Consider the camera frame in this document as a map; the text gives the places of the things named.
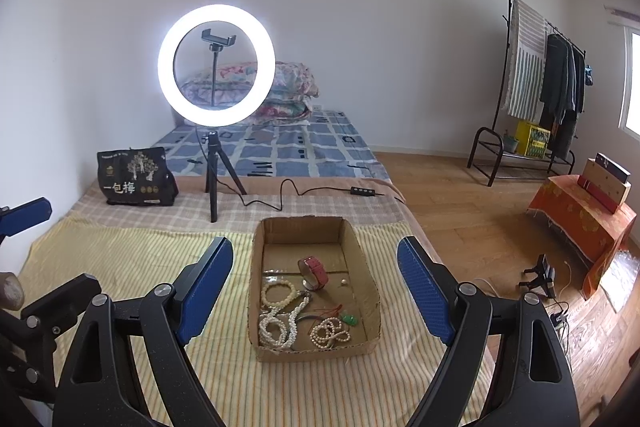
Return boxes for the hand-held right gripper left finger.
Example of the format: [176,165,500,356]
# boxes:
[52,236,235,427]

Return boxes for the cream pearl necklace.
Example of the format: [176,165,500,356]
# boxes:
[310,317,351,349]

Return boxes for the window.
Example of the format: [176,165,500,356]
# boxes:
[617,27,640,132]

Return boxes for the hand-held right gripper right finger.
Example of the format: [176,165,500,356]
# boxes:
[397,236,581,427]

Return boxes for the folded floral quilt stack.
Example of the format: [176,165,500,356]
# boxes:
[181,61,320,126]

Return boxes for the person's left hand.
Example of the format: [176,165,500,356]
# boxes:
[0,272,24,310]

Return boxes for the beige checked blanket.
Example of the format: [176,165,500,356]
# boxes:
[67,177,408,228]

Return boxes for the blue patterned bed sheet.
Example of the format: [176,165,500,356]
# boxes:
[150,109,393,182]

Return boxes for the red box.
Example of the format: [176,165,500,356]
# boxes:
[577,176,621,214]

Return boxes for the dark hanging clothes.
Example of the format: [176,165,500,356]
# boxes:
[539,33,587,160]

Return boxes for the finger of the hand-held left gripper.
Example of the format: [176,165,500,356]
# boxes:
[0,198,53,250]
[21,273,103,349]

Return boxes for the grey metal bangle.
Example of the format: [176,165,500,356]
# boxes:
[296,288,323,324]

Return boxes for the black printed bag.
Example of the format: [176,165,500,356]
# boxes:
[96,147,179,208]

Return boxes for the yellow striped cloth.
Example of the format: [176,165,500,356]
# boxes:
[17,214,496,427]

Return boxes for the black power strip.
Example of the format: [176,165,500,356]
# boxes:
[550,302,572,327]

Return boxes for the orange cloth covered table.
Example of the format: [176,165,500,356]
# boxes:
[527,175,638,300]

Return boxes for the ring light on black tripod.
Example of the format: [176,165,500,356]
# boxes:
[157,4,276,224]

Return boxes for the yellow crate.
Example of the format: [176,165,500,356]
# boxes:
[515,121,551,158]

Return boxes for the black clothes rack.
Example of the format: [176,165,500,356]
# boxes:
[467,0,588,188]

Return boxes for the white multi-strand pearl necklace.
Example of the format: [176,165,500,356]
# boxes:
[258,294,312,350]

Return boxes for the small black floor stand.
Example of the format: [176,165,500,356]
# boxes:
[517,255,557,299]

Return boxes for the tan box with dark lid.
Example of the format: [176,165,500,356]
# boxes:
[582,153,632,214]

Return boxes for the cream bead bracelet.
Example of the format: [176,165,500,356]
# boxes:
[260,283,297,308]

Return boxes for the cardboard box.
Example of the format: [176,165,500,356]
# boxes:
[248,216,382,363]

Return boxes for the green jade pendant red cord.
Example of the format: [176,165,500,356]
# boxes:
[312,305,358,325]

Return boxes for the red strap wristwatch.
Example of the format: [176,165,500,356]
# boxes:
[297,256,328,290]

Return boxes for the striped hanging towel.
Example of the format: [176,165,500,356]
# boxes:
[501,0,548,122]

